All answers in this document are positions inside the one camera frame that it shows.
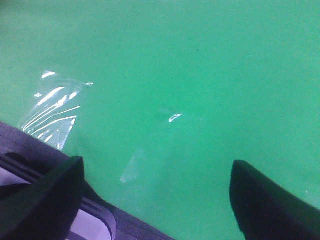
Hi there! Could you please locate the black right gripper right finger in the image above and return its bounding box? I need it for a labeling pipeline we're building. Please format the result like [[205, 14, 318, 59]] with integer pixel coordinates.
[[229, 160, 320, 240]]

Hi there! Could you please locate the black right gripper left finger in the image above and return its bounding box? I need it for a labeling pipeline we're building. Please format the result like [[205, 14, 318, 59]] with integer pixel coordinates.
[[0, 156, 84, 240]]

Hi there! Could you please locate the clear tape patch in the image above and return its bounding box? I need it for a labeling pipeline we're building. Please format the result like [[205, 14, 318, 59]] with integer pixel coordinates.
[[18, 70, 94, 150], [119, 109, 203, 185]]

